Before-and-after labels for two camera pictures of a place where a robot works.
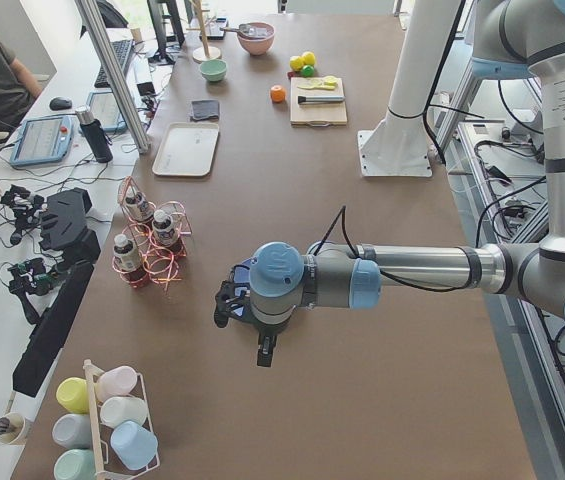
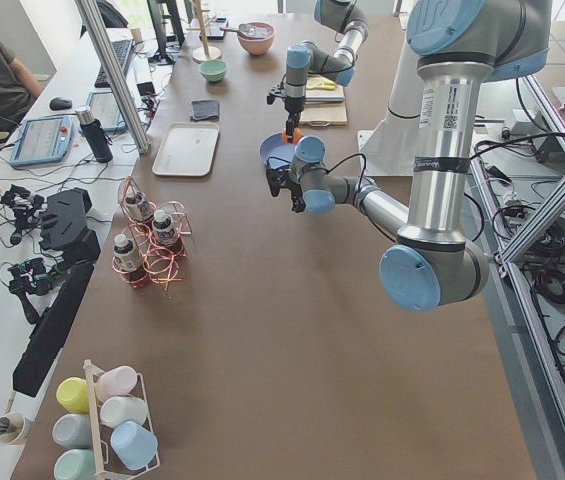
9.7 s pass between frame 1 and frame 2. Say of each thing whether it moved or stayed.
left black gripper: moved
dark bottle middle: stayed
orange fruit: moved
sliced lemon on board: stayed
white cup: stayed
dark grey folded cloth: stayed
